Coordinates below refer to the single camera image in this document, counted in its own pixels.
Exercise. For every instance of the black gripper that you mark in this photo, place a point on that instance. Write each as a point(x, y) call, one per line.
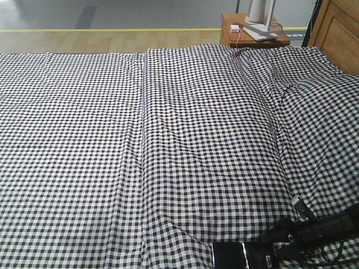
point(302, 236)

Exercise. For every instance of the black foldable smartphone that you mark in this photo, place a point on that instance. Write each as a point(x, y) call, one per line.
point(244, 255)

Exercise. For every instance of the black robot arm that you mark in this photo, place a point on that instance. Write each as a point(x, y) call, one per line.
point(337, 227)

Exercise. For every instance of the black white checkered bedsheet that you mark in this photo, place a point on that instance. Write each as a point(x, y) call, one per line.
point(145, 160)

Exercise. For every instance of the white charger adapter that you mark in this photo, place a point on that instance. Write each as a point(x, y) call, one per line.
point(234, 28)

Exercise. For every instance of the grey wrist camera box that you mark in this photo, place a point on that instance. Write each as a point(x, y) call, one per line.
point(297, 203)

